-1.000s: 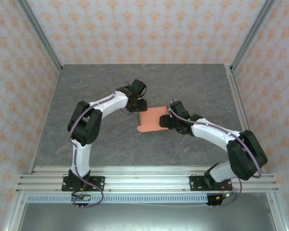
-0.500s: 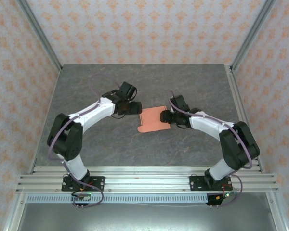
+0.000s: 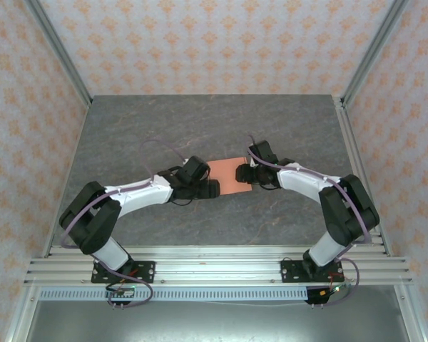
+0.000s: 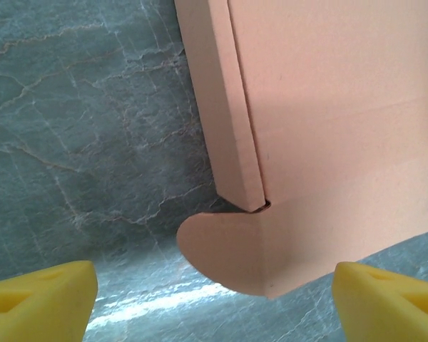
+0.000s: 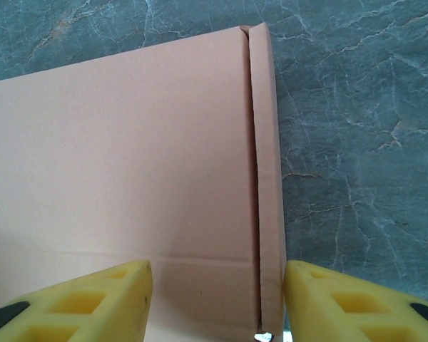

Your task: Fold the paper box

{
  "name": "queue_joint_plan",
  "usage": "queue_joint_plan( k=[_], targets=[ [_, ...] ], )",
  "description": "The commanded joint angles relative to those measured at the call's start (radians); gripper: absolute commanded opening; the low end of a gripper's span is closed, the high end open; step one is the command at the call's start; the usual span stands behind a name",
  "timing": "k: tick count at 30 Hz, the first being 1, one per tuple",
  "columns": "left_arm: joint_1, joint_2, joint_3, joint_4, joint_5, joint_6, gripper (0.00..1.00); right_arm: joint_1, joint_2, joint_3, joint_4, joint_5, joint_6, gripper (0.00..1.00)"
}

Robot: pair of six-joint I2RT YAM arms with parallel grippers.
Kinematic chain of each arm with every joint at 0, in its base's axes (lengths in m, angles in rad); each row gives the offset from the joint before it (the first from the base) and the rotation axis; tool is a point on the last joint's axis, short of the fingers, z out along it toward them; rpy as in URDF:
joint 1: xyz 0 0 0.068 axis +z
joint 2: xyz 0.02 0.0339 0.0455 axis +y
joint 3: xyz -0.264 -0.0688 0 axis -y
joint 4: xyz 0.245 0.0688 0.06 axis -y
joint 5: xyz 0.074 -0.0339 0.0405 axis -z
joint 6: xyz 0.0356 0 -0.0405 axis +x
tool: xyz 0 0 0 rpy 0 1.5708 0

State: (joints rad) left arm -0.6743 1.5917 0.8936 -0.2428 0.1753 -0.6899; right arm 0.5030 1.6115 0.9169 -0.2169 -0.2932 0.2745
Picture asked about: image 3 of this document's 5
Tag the orange paper box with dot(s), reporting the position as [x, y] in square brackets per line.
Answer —
[228, 174]

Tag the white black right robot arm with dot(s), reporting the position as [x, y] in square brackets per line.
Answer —
[346, 213]

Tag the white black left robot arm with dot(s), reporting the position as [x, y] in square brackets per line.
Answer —
[89, 221]

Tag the thin aluminium side strip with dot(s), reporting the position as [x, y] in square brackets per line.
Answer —
[80, 142]

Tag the grey metal sheet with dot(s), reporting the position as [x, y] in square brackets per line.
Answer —
[217, 324]

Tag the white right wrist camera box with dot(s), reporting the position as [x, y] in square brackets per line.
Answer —
[252, 162]

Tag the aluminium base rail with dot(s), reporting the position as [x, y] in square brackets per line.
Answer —
[217, 270]

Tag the wide aluminium side rail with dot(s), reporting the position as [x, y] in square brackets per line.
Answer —
[351, 142]

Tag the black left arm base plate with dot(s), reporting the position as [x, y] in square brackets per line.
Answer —
[144, 270]

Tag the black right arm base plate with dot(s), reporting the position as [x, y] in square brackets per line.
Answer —
[290, 270]

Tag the aluminium frame post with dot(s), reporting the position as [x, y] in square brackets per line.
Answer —
[60, 50]
[374, 50]

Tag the aluminium frame leg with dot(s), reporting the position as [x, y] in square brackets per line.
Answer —
[21, 317]
[410, 313]

